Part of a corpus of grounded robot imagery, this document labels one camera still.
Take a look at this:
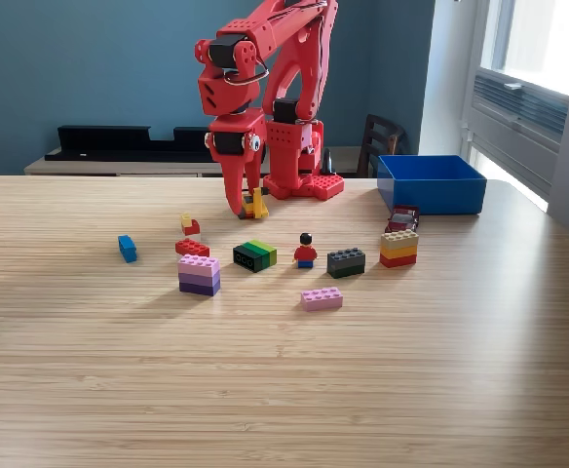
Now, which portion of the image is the yellow toy digger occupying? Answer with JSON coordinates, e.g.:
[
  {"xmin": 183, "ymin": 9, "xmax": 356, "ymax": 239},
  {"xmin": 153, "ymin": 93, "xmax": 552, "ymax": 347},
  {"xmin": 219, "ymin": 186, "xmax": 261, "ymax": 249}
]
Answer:
[{"xmin": 239, "ymin": 186, "xmax": 270, "ymax": 220}]

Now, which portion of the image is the pink purple brick stack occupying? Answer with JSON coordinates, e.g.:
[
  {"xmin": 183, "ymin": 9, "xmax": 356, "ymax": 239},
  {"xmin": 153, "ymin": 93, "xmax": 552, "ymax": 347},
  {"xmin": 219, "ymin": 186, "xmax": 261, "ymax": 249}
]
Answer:
[{"xmin": 176, "ymin": 253, "xmax": 221, "ymax": 297}]

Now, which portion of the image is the dark grey brick stack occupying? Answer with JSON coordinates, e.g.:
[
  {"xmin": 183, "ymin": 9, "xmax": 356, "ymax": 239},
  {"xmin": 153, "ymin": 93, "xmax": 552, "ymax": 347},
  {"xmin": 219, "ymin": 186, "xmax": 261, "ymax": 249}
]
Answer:
[{"xmin": 326, "ymin": 247, "xmax": 366, "ymax": 280}]

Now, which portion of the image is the dark red toy car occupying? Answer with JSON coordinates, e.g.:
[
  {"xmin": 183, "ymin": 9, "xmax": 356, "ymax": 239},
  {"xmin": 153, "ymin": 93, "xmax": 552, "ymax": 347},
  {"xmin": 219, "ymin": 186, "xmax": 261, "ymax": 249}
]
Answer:
[{"xmin": 385, "ymin": 204, "xmax": 421, "ymax": 235}]

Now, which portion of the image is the blue plastic bin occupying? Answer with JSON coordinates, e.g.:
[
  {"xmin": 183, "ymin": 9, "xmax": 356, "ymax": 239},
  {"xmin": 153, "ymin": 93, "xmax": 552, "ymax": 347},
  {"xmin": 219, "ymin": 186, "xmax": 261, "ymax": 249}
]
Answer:
[{"xmin": 376, "ymin": 154, "xmax": 488, "ymax": 216}]

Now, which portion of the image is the small red yellow brick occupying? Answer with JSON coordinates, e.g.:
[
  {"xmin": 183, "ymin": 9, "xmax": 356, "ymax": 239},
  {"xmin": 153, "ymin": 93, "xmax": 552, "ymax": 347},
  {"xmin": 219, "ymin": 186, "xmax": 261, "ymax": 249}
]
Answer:
[{"xmin": 180, "ymin": 212, "xmax": 202, "ymax": 237}]

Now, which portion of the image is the green brick stack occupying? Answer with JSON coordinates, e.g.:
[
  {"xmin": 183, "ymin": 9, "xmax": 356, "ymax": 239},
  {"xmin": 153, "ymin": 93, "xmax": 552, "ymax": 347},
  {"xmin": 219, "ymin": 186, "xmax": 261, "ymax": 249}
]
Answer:
[{"xmin": 232, "ymin": 239, "xmax": 279, "ymax": 274}]

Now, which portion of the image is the red and white brick stack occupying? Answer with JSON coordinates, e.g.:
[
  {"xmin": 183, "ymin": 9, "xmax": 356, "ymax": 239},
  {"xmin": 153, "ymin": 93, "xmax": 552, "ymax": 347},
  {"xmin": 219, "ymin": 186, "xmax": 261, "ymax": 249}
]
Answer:
[{"xmin": 174, "ymin": 238, "xmax": 211, "ymax": 258}]

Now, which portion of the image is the toy figure red shirt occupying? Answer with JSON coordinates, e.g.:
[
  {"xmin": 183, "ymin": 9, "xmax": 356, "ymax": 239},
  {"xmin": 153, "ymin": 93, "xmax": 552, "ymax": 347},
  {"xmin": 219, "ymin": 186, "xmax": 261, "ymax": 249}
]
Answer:
[{"xmin": 292, "ymin": 232, "xmax": 319, "ymax": 270}]

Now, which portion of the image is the pale wooden sideboard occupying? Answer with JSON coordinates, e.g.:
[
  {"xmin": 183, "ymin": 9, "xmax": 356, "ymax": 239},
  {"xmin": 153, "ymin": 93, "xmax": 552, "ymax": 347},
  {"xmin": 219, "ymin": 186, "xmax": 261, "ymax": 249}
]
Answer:
[{"xmin": 23, "ymin": 145, "xmax": 378, "ymax": 177}]

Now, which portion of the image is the blue brick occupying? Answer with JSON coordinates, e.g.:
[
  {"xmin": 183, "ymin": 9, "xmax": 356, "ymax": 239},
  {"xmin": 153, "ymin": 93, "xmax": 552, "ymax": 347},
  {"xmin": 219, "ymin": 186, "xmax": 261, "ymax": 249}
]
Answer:
[{"xmin": 117, "ymin": 234, "xmax": 138, "ymax": 264}]

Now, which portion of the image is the dark wooden chair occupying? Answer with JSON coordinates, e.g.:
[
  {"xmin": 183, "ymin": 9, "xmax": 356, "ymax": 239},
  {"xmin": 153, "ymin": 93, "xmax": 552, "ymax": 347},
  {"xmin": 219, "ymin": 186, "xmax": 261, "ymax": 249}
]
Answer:
[{"xmin": 356, "ymin": 113, "xmax": 406, "ymax": 179}]

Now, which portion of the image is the tan orange red brick stack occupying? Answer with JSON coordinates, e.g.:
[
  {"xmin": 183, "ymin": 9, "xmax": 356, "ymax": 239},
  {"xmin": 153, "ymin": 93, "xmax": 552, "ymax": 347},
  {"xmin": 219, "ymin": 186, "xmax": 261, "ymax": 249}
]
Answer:
[{"xmin": 379, "ymin": 228, "xmax": 420, "ymax": 269}]

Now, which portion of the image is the window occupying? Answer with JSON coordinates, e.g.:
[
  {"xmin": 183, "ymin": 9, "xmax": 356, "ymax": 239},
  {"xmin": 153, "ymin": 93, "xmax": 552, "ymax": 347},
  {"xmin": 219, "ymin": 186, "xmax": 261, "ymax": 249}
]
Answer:
[{"xmin": 478, "ymin": 0, "xmax": 569, "ymax": 97}]

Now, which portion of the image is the grey wall heater unit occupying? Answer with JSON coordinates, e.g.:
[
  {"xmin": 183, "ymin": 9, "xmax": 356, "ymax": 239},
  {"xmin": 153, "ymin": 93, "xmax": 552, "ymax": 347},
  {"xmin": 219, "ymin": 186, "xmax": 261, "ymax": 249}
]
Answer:
[{"xmin": 467, "ymin": 67, "xmax": 569, "ymax": 201}]

